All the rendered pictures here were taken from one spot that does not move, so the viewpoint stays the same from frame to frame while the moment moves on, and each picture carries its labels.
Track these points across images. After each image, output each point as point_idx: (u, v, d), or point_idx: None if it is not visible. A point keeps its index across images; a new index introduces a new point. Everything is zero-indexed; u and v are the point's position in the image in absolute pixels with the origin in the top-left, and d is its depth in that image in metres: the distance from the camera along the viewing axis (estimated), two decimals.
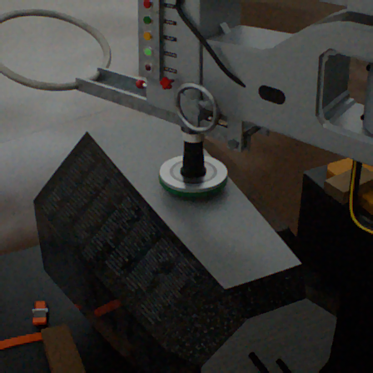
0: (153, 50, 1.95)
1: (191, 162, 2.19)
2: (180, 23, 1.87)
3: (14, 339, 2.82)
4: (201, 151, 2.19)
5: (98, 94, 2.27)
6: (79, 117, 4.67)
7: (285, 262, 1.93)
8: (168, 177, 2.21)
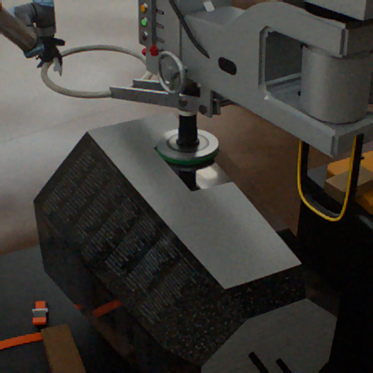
0: (147, 21, 2.20)
1: (183, 133, 2.42)
2: None
3: (14, 339, 2.82)
4: (193, 124, 2.42)
5: (124, 96, 2.62)
6: (79, 117, 4.67)
7: (285, 262, 1.93)
8: (166, 148, 2.44)
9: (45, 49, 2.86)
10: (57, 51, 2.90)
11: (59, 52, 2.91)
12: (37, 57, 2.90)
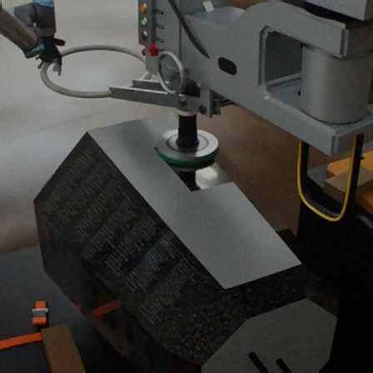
0: (147, 21, 2.19)
1: (183, 133, 2.42)
2: None
3: (14, 339, 2.82)
4: (193, 124, 2.42)
5: (123, 96, 2.62)
6: (79, 117, 4.67)
7: (285, 262, 1.93)
8: (190, 154, 2.40)
9: (45, 49, 2.86)
10: (57, 52, 2.90)
11: (59, 52, 2.91)
12: (37, 57, 2.90)
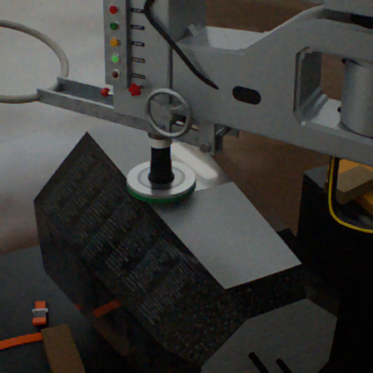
0: (121, 57, 1.91)
1: (160, 168, 2.16)
2: (148, 27, 1.84)
3: (14, 339, 2.82)
4: (169, 156, 2.17)
5: (61, 105, 2.21)
6: (79, 117, 4.67)
7: (285, 262, 1.93)
8: None
9: None
10: None
11: None
12: None
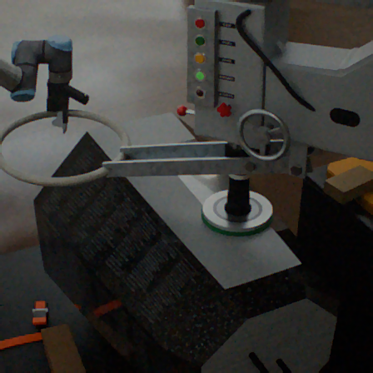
0: (206, 73, 1.79)
1: (239, 200, 2.07)
2: (240, 43, 1.72)
3: (14, 339, 2.82)
4: (248, 186, 2.07)
5: (133, 172, 2.16)
6: (79, 117, 4.67)
7: (285, 262, 1.93)
8: None
9: (51, 95, 2.46)
10: (64, 106, 2.45)
11: (66, 108, 2.46)
12: None
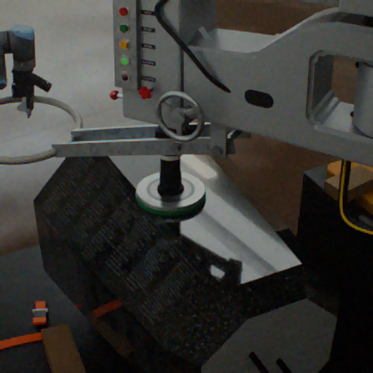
0: (131, 58, 1.89)
1: (170, 181, 2.16)
2: (159, 30, 1.82)
3: (14, 339, 2.82)
4: (179, 168, 2.17)
5: (77, 153, 2.27)
6: None
7: (285, 262, 1.93)
8: (186, 176, 2.28)
9: (16, 82, 2.58)
10: (27, 92, 2.58)
11: (28, 95, 2.58)
12: None
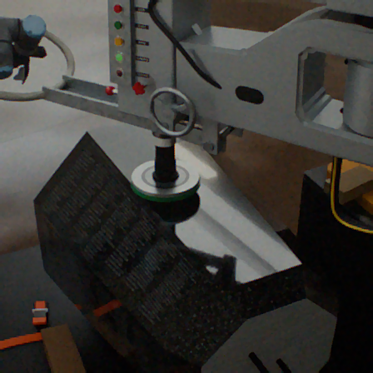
0: (125, 55, 1.92)
1: (164, 167, 2.17)
2: (152, 27, 1.84)
3: (14, 339, 2.82)
4: (173, 155, 2.17)
5: (67, 102, 2.22)
6: (79, 117, 4.67)
7: (285, 262, 1.93)
8: (182, 164, 2.28)
9: (13, 57, 2.50)
10: (27, 63, 2.54)
11: (28, 65, 2.55)
12: None
